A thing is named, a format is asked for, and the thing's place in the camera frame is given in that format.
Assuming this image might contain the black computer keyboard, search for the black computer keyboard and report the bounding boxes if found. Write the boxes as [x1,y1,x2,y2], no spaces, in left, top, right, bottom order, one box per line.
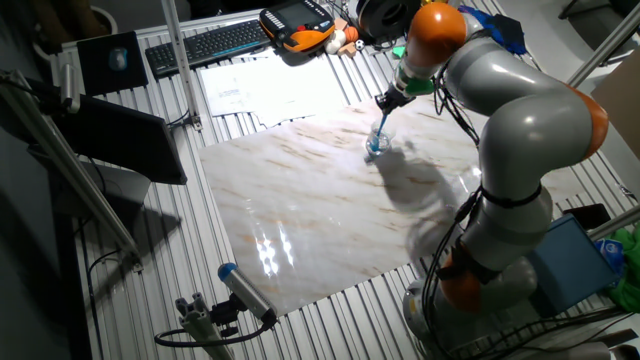
[144,18,274,81]

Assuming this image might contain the black camera cable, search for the black camera cable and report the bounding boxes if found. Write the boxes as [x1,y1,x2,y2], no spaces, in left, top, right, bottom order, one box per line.
[153,319,274,349]

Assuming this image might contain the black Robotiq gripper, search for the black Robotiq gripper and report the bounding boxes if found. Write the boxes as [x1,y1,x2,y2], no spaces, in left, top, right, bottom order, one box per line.
[375,84,417,117]

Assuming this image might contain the blue cloth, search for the blue cloth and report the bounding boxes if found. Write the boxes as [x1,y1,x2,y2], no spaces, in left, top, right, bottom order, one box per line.
[457,4,529,56]

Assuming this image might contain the blue box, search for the blue box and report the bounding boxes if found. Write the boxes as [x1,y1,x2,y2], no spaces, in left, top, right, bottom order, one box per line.
[527,213,621,319]

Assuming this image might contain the black flat device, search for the black flat device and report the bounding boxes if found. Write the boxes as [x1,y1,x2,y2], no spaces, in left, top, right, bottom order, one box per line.
[562,202,612,232]

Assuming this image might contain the blue printed packet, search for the blue printed packet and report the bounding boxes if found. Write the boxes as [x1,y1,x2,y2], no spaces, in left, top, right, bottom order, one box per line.
[594,238,626,274]

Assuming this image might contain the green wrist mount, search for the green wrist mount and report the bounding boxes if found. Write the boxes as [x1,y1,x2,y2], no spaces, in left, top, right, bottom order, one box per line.
[397,69,436,98]

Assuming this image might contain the black round spool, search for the black round spool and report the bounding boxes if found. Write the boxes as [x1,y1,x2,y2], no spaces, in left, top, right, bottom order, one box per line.
[355,0,421,42]

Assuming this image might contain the silver camera with blue cap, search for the silver camera with blue cap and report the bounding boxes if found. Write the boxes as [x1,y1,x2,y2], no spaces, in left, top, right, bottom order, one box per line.
[217,262,279,325]

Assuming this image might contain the orange black teach pendant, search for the orange black teach pendant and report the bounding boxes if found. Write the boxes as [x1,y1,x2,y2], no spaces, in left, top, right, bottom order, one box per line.
[258,0,336,54]

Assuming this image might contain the black mouse pad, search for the black mouse pad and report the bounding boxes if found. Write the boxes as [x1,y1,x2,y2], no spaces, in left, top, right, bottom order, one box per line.
[76,30,150,97]

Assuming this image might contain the brown cardboard box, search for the brown cardboard box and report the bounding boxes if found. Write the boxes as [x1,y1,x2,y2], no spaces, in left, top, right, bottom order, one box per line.
[590,49,640,161]

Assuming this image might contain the thin aluminium beam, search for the thin aluminium beam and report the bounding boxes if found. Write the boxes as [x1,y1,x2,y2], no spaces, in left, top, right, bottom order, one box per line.
[587,204,640,242]

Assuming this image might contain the grey computer mouse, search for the grey computer mouse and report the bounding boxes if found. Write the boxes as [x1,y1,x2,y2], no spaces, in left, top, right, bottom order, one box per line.
[108,47,129,72]

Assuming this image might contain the white marble pattern sheet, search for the white marble pattern sheet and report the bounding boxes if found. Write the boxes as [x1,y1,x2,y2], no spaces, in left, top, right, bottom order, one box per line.
[198,92,586,317]

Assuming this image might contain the short aluminium profile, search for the short aluminium profile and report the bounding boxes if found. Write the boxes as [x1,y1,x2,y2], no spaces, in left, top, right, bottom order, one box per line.
[174,292,236,360]

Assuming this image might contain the long diagonal aluminium beam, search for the long diagonal aluminium beam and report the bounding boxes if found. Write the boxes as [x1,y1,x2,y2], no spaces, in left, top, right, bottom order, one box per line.
[0,69,144,274]

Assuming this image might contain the thick aluminium beam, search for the thick aluminium beam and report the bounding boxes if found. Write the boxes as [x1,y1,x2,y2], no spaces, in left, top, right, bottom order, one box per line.
[564,2,640,92]

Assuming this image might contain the clear glass beaker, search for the clear glass beaker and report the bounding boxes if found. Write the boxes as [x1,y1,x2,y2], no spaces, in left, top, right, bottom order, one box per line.
[364,119,398,159]

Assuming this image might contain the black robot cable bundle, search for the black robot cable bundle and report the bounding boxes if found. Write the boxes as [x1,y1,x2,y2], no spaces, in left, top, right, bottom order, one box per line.
[421,29,485,359]

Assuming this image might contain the white paper sheet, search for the white paper sheet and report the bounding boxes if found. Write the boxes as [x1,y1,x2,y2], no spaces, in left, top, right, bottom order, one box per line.
[239,49,351,129]
[198,62,266,119]

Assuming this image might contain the black floor cables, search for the black floor cables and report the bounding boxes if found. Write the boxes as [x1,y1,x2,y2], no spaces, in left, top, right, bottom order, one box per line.
[469,305,637,360]

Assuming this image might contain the dark flat monitor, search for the dark flat monitor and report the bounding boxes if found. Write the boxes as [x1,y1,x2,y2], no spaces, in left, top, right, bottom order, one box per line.
[52,94,189,186]

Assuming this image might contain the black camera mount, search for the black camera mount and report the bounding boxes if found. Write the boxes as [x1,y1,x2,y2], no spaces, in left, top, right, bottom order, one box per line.
[209,294,247,339]

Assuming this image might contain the green cloth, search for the green cloth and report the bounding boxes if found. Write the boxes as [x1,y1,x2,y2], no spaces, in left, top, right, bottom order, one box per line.
[602,227,640,314]

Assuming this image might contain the white toy figure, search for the white toy figure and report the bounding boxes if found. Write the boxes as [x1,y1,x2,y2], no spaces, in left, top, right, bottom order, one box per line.
[323,28,348,55]

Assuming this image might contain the black pouch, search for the black pouch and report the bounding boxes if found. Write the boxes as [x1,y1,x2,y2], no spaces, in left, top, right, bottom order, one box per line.
[492,13,527,51]

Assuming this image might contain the upright aluminium post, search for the upright aluminium post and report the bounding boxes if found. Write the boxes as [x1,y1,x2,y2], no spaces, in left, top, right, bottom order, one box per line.
[160,0,204,132]

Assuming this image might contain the blue stirring rod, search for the blue stirring rod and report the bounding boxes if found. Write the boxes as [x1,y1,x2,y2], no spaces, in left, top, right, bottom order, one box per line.
[372,112,390,149]

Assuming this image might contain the grey monitor base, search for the grey monitor base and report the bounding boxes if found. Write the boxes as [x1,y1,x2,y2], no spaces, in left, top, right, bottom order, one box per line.
[49,159,152,217]

